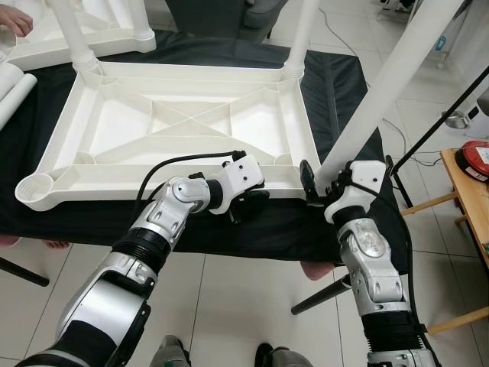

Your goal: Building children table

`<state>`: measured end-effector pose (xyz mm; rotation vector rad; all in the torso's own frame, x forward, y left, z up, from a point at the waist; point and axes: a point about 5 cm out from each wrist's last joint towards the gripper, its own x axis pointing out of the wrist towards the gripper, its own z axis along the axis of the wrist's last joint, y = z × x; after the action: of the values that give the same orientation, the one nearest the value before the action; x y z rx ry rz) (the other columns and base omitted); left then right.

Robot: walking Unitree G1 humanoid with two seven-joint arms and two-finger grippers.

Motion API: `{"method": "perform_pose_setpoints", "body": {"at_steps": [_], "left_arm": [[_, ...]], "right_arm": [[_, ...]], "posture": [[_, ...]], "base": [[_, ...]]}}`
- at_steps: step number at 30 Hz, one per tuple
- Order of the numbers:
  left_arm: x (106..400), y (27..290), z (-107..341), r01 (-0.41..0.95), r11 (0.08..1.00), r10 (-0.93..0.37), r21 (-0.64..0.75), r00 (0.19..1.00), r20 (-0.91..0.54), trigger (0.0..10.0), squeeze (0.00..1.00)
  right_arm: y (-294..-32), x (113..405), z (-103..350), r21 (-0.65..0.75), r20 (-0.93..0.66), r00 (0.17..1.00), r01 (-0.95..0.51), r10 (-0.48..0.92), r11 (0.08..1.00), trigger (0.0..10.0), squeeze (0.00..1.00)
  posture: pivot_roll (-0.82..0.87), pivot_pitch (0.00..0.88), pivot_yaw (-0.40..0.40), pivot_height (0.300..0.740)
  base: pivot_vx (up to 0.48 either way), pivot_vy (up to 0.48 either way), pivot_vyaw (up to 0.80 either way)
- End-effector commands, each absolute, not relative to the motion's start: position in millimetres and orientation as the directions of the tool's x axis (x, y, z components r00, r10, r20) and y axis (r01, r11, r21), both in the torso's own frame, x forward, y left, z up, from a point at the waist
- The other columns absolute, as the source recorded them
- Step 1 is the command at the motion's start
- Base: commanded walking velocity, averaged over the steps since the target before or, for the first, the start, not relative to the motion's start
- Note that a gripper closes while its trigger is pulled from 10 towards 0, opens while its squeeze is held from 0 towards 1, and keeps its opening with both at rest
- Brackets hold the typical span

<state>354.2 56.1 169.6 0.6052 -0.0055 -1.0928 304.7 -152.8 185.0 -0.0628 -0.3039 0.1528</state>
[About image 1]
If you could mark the person left hand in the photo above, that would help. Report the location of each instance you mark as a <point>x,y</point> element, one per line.
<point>15,21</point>

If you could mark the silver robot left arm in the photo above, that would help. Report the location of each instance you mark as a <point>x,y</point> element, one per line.
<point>122,275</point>

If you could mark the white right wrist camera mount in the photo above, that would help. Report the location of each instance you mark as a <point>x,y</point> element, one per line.
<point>368,174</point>

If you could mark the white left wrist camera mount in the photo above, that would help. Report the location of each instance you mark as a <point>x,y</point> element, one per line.
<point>243,174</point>

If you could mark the person bare foot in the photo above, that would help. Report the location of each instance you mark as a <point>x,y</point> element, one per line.
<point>55,245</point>

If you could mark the grey robot left leg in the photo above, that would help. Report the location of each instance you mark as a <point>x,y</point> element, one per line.
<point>170,353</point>

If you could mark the black table leg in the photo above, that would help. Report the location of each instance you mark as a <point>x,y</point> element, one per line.
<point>23,271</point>
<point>321,294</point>

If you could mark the grey robot right leg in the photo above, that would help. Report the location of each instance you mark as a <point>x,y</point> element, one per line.
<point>289,358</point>

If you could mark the white plastic table top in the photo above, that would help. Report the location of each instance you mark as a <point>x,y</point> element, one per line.
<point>191,115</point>
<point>46,42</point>

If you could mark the black stand pole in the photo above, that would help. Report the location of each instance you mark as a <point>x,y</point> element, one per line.
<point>447,116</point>

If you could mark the white floor appliance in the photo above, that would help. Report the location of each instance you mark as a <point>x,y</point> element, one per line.
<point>480,107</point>

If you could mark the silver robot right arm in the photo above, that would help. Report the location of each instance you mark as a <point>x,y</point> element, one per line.
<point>367,260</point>

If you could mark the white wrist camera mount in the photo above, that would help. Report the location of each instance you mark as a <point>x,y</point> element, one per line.
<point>243,174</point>
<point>368,174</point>

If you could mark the wooden side table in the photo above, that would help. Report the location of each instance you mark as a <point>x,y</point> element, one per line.
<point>466,206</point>

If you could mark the grey robot leg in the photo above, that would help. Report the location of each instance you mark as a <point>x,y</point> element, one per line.
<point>289,358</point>
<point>170,353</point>

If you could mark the metal bowl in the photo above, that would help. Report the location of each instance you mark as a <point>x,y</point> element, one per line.
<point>456,120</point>

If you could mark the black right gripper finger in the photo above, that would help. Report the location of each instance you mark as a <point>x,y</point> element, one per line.
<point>307,180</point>

